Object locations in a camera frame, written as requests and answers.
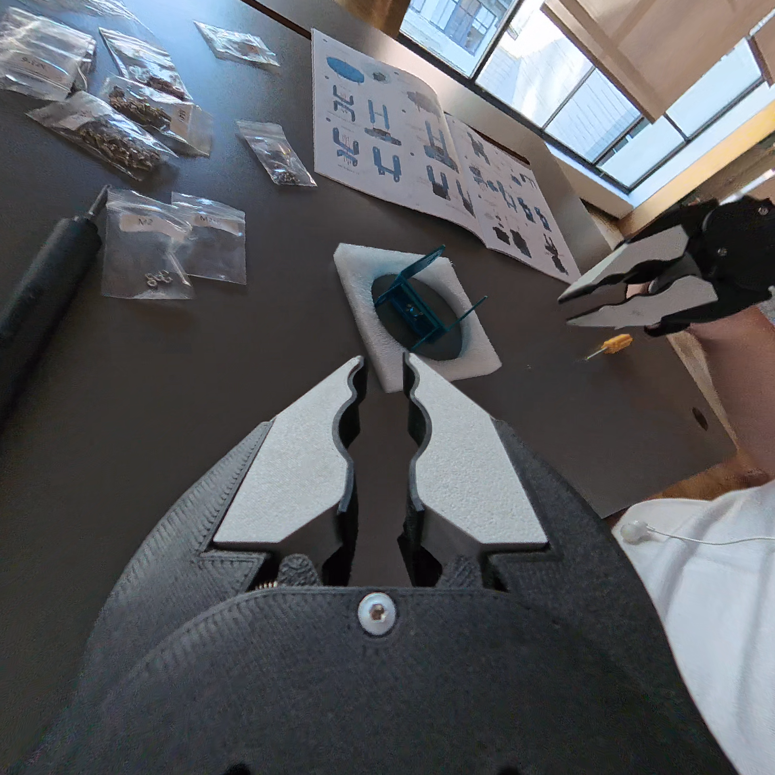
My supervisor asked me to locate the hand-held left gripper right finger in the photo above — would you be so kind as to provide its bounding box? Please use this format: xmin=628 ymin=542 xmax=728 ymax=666
xmin=398 ymin=351 xmax=550 ymax=588

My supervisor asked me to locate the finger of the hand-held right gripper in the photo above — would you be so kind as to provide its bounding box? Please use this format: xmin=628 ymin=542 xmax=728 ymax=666
xmin=557 ymin=224 xmax=694 ymax=305
xmin=566 ymin=266 xmax=721 ymax=331

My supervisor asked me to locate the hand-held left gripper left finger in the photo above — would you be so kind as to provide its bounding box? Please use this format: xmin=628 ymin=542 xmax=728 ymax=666
xmin=212 ymin=355 xmax=369 ymax=587

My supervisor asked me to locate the blue metal bracket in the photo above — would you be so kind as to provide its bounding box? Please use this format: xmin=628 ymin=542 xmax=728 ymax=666
xmin=378 ymin=244 xmax=488 ymax=352

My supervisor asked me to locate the white foam square with hole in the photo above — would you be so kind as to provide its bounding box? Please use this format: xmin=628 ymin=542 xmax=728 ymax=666
xmin=333 ymin=242 xmax=502 ymax=393

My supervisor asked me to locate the yellow screwdriver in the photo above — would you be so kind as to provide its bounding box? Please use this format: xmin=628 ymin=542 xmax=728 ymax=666
xmin=584 ymin=334 xmax=634 ymax=363

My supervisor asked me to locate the window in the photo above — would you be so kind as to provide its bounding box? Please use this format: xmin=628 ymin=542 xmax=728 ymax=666
xmin=396 ymin=0 xmax=775 ymax=191

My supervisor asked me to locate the person's white shirt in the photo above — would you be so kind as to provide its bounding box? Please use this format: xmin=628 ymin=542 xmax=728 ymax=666
xmin=612 ymin=483 xmax=775 ymax=775

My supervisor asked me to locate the group of clear screw bags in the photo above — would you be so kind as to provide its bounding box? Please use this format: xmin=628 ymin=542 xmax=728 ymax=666
xmin=0 ymin=0 xmax=318 ymax=302

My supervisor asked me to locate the instruction booklet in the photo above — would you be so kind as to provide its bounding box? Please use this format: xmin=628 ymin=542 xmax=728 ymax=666
xmin=311 ymin=27 xmax=582 ymax=285

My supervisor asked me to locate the black electric screwdriver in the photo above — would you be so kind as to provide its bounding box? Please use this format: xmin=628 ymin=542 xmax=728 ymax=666
xmin=0 ymin=184 xmax=111 ymax=425

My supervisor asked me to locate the white earbud with cable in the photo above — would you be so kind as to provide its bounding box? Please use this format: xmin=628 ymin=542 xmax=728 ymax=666
xmin=622 ymin=521 xmax=775 ymax=546

